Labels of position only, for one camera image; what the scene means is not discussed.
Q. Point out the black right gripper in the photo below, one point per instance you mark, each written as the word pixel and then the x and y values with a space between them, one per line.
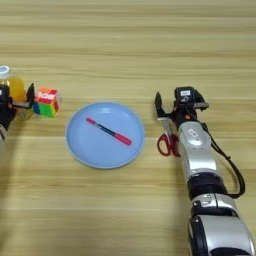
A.
pixel 185 115

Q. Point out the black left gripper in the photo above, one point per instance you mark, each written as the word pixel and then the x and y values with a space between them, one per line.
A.
pixel 8 115

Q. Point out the orange juice bottle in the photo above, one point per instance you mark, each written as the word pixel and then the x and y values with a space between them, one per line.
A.
pixel 16 87

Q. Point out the red and black pen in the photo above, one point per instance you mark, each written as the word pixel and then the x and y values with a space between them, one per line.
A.
pixel 110 131

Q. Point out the round blue plate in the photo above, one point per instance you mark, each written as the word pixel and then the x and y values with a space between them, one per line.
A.
pixel 100 150

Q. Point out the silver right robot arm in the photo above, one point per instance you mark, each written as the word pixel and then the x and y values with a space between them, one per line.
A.
pixel 200 156

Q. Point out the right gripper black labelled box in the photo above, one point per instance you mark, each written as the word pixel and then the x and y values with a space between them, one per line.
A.
pixel 185 96

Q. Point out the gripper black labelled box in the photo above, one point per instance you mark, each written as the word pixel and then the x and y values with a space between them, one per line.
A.
pixel 4 95
pixel 185 96

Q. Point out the colourful puzzle cube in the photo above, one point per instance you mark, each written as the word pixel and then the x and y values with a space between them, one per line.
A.
pixel 46 101

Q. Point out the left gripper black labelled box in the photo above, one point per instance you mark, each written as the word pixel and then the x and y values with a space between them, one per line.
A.
pixel 4 95

